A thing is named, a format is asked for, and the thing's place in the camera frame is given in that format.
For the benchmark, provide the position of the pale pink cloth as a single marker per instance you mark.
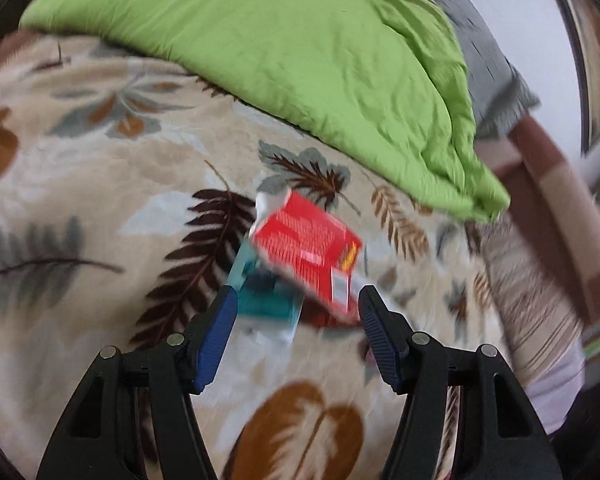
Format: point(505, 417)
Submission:
point(555, 390)

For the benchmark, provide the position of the grey blanket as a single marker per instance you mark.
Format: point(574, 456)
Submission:
point(485, 60)

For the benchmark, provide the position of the green quilt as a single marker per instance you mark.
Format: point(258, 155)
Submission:
point(280, 50)

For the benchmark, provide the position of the leaf printed blanket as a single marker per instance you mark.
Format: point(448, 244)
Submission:
point(80, 185)

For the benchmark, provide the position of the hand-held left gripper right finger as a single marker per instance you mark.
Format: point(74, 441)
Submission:
point(380, 340)

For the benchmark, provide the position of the torn red carton box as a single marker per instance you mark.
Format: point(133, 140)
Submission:
point(300, 245)

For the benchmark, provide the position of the teal packet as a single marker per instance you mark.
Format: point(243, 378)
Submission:
point(265, 300)

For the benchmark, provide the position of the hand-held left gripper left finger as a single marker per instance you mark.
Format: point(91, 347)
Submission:
point(215, 340)

